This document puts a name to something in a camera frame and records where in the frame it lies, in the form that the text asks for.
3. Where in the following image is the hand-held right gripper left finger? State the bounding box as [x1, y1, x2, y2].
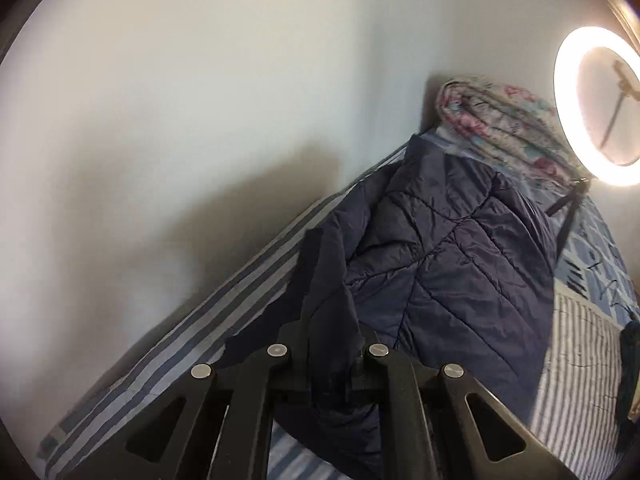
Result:
[62, 305, 312, 480]

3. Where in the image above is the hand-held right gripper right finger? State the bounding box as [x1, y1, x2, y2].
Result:
[350, 330, 581, 480]

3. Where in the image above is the navy puffer jacket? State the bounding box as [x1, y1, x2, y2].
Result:
[222, 132, 559, 480]

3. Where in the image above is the bed with striped sheet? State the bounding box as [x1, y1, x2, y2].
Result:
[37, 135, 628, 480]

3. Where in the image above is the blue folded jacket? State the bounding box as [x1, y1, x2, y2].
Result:
[619, 320, 640, 443]

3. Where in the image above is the folded floral quilt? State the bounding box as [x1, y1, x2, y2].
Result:
[435, 75, 583, 189]

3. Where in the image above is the black phone holder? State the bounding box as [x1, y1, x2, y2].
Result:
[612, 59, 640, 97]

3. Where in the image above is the ring light on tripod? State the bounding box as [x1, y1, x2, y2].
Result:
[545, 75, 638, 271]

